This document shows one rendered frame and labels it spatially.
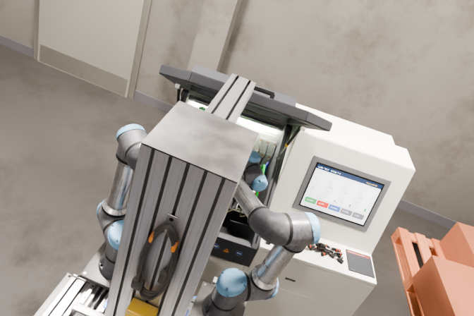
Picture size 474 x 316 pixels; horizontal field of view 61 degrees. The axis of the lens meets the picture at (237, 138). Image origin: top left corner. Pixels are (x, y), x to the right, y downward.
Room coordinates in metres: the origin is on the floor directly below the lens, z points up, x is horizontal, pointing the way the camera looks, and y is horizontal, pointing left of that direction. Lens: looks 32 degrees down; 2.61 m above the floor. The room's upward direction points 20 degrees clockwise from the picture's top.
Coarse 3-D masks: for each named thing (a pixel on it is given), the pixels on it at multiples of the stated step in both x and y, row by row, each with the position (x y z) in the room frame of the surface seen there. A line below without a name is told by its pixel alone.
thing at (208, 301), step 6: (210, 294) 1.12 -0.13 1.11; (204, 300) 1.11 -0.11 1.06; (210, 300) 1.08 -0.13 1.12; (204, 306) 1.08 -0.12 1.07; (210, 306) 1.07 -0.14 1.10; (216, 306) 1.06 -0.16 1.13; (204, 312) 1.06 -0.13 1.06; (210, 312) 1.05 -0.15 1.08; (216, 312) 1.05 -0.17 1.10; (222, 312) 1.05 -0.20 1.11; (228, 312) 1.06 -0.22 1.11; (234, 312) 1.09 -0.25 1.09
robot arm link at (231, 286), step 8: (224, 272) 1.13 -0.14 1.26; (232, 272) 1.14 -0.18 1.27; (240, 272) 1.15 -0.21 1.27; (224, 280) 1.09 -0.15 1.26; (232, 280) 1.10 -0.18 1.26; (240, 280) 1.11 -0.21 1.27; (248, 280) 1.14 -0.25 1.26; (216, 288) 1.08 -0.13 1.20; (224, 288) 1.06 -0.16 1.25; (232, 288) 1.06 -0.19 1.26; (240, 288) 1.07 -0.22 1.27; (248, 288) 1.11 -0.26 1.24; (216, 296) 1.07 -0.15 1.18; (224, 296) 1.05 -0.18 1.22; (232, 296) 1.05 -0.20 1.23; (240, 296) 1.08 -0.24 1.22; (248, 296) 1.09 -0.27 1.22; (216, 304) 1.06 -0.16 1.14; (224, 304) 1.05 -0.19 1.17; (232, 304) 1.06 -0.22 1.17
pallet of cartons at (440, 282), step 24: (408, 240) 3.22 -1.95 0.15; (432, 240) 3.36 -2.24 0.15; (456, 240) 3.19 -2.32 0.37; (408, 264) 2.88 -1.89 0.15; (432, 264) 2.64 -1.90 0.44; (456, 264) 2.71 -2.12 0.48; (408, 288) 2.67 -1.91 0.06; (432, 288) 2.46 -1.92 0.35; (456, 288) 2.42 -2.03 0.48; (432, 312) 2.30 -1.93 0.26; (456, 312) 2.17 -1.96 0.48
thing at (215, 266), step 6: (210, 258) 1.60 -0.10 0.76; (216, 258) 1.60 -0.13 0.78; (210, 264) 1.60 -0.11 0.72; (216, 264) 1.60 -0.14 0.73; (222, 264) 1.61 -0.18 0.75; (228, 264) 1.61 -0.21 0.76; (234, 264) 1.61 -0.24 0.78; (204, 270) 1.60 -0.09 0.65; (210, 270) 1.60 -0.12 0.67; (216, 270) 1.61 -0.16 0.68; (222, 270) 1.61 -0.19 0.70; (204, 276) 1.60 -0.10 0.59; (210, 276) 1.60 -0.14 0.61; (216, 276) 1.61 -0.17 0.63; (210, 282) 1.61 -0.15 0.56; (198, 288) 1.60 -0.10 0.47
